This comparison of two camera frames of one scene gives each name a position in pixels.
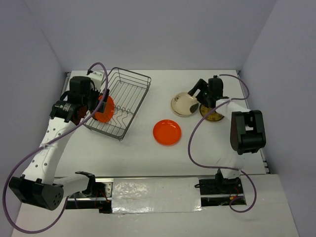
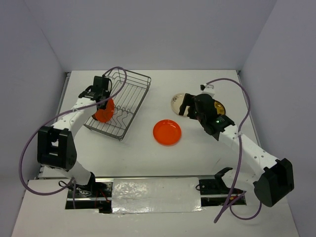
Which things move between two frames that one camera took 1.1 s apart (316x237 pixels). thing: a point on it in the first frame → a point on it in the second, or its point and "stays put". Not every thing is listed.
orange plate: x=167 y=132 stays put
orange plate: x=108 y=110 stays put
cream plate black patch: x=183 y=104 stays put
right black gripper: x=202 y=85 → x=188 y=100
